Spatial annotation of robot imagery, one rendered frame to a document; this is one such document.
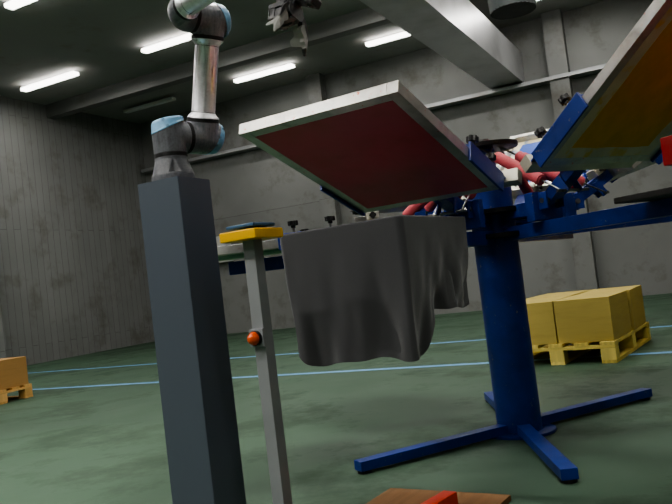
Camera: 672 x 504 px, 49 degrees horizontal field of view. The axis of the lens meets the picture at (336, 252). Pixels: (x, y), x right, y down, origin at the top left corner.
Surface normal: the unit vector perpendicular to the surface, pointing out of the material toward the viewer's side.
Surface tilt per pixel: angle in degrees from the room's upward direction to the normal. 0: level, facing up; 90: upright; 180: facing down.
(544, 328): 90
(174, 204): 90
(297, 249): 92
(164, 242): 90
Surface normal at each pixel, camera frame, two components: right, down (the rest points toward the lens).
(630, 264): -0.45, 0.02
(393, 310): -0.75, 0.19
